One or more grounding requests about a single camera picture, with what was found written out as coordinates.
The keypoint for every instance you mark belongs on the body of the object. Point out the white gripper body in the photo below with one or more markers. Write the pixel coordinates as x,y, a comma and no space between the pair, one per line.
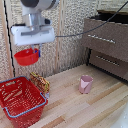
32,35

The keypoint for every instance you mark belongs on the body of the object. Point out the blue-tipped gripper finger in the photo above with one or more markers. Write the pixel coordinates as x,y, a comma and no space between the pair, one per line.
39,51

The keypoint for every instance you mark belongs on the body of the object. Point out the red bowl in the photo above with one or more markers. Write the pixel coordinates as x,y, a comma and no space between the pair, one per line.
26,56

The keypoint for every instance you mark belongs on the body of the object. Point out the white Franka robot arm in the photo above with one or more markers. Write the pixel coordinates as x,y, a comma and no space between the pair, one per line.
37,10

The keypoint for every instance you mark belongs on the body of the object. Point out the red shopping basket blue rim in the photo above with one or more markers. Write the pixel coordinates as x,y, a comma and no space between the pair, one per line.
20,101

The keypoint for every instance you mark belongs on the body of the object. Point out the colourful snack bag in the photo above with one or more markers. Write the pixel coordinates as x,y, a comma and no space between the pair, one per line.
40,82

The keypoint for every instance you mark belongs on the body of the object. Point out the pink cup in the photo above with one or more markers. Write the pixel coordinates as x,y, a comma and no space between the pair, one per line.
85,84

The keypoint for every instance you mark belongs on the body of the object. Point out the brown drawer cabinet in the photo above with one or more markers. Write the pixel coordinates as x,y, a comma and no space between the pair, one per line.
107,43

